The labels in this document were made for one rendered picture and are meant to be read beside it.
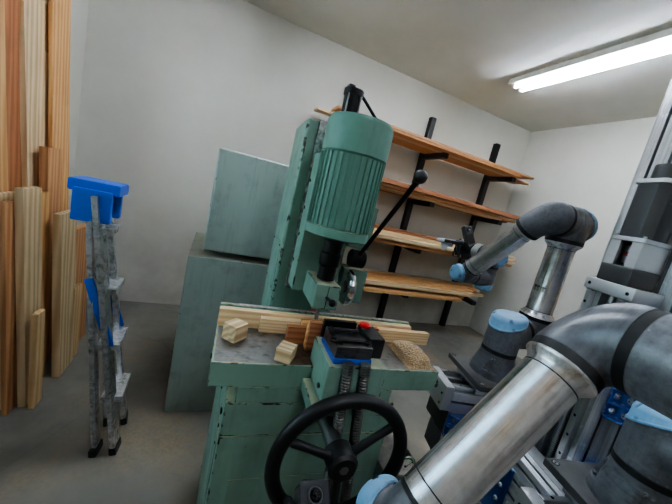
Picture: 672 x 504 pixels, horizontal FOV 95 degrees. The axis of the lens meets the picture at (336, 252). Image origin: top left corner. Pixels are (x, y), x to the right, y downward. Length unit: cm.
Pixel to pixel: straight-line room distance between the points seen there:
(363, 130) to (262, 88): 244
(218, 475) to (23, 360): 137
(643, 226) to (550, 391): 67
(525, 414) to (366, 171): 57
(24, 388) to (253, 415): 150
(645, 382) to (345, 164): 63
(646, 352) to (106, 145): 317
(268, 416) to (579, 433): 83
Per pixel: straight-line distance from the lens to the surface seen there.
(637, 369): 51
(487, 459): 50
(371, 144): 78
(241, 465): 93
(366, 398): 64
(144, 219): 314
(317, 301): 84
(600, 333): 52
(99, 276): 149
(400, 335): 104
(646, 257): 110
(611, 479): 97
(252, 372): 77
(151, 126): 311
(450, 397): 123
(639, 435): 93
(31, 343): 204
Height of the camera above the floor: 130
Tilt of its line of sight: 9 degrees down
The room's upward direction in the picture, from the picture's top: 13 degrees clockwise
